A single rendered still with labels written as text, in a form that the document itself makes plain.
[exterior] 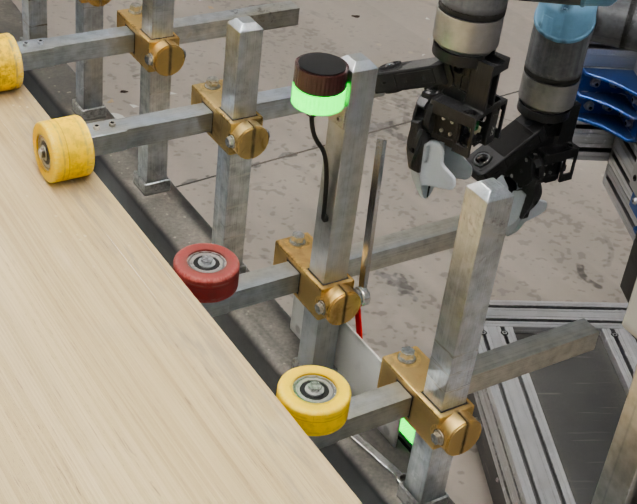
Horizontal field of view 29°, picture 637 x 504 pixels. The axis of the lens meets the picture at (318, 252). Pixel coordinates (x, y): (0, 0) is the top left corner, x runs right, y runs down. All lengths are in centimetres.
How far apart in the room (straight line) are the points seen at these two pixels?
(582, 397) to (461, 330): 120
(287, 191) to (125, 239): 181
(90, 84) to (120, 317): 81
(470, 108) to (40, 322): 54
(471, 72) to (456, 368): 33
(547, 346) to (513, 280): 161
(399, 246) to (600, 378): 100
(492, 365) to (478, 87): 33
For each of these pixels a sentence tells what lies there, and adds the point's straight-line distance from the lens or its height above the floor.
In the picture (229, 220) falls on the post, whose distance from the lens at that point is 177.
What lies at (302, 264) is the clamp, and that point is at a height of 87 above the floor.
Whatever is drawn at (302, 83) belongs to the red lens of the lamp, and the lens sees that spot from 138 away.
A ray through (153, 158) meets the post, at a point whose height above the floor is 77.
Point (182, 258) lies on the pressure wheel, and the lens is 152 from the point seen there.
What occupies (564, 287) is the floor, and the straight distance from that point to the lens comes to 317.
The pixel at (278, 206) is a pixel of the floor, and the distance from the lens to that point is 328.
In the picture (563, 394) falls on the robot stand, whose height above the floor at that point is 21.
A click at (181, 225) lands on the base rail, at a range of 194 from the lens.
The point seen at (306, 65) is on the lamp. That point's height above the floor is 117.
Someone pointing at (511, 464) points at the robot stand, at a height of 22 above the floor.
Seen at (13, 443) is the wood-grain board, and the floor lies 90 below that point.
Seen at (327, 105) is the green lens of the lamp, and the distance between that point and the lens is 139.
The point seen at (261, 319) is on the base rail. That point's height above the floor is 70.
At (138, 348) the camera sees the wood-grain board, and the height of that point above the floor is 90.
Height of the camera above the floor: 180
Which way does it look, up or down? 35 degrees down
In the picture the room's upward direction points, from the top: 8 degrees clockwise
